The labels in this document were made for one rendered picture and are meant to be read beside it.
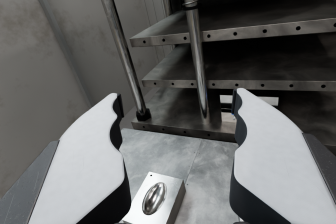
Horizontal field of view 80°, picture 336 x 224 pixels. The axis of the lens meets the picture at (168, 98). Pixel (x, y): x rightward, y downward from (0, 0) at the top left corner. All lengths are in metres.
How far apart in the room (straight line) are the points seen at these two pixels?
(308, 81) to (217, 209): 0.64
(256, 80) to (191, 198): 0.59
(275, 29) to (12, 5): 1.90
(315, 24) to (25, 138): 2.15
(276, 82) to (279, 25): 0.25
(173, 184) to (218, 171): 0.21
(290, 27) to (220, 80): 0.37
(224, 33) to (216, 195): 0.66
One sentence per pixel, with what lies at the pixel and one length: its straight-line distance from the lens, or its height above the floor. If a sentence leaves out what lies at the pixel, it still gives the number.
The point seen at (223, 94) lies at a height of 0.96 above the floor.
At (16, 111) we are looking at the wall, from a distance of 2.11.
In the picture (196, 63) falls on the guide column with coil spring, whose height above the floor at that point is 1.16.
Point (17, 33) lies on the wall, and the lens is 2.12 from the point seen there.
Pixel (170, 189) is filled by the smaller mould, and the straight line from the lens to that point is 0.81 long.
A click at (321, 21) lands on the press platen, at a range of 0.96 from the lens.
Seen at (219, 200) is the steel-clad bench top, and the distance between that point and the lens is 0.85.
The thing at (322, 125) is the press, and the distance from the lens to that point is 1.22.
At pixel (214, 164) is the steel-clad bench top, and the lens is 0.94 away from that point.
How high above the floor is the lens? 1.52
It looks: 30 degrees down
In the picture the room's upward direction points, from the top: 13 degrees counter-clockwise
